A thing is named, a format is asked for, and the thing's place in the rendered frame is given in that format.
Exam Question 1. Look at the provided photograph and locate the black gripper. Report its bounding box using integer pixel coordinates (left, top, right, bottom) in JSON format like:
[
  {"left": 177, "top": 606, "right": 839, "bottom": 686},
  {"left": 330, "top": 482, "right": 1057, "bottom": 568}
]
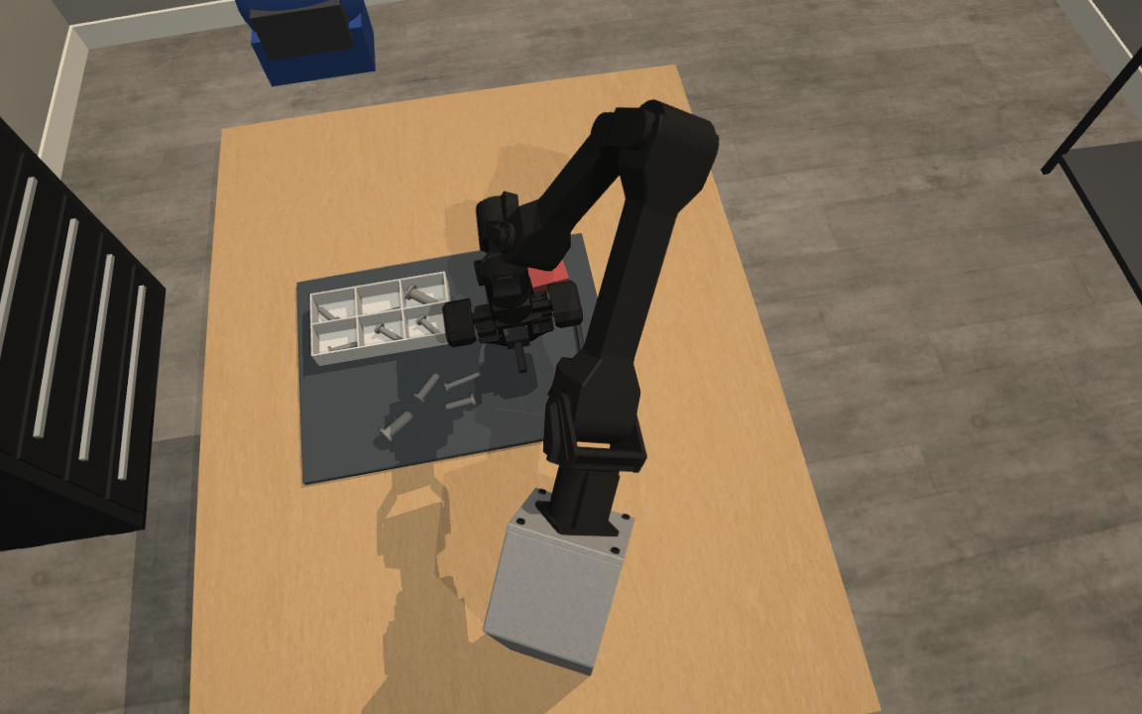
[{"left": 442, "top": 281, "right": 584, "bottom": 347}]

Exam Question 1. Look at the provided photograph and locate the red rectangular block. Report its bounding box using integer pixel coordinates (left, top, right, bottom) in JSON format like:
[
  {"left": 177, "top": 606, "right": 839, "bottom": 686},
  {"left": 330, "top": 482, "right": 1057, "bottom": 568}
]
[{"left": 528, "top": 260, "right": 569, "bottom": 292}]

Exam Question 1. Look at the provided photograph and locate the grey metal clevis fork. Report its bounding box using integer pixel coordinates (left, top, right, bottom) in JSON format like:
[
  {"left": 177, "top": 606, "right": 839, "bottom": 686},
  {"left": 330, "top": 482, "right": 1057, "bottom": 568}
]
[{"left": 504, "top": 324, "right": 530, "bottom": 374}]

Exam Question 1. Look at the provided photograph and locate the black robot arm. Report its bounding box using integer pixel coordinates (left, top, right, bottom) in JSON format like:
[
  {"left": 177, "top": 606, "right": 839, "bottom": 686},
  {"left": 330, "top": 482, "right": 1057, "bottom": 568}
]
[{"left": 474, "top": 99, "right": 719, "bottom": 536}]

